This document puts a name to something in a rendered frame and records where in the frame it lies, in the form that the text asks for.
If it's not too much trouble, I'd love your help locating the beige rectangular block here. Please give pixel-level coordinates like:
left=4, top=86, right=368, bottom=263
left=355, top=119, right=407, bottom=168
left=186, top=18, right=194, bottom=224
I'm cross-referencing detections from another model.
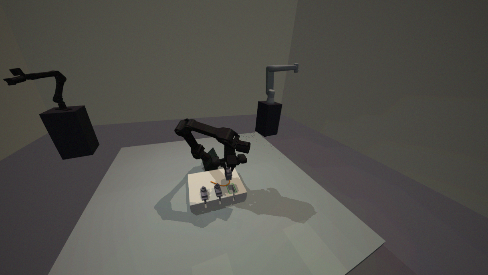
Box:
left=188, top=168, right=247, bottom=212

